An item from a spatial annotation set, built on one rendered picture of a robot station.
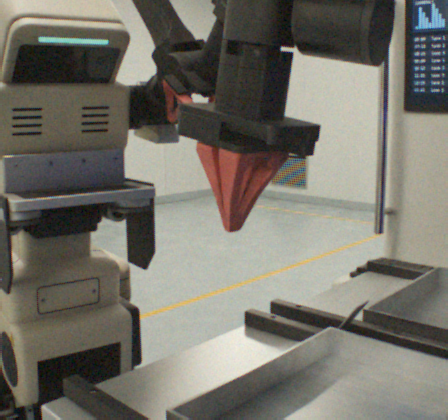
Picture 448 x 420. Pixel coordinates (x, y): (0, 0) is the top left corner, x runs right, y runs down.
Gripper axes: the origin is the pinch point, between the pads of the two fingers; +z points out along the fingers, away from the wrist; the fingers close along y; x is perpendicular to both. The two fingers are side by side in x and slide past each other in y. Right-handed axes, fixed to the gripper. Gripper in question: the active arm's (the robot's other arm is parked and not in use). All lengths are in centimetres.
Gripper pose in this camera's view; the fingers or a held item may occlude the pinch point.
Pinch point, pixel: (233, 221)
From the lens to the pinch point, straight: 47.2
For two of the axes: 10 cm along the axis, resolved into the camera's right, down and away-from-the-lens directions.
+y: 7.3, 2.7, -6.3
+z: -1.3, 9.6, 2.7
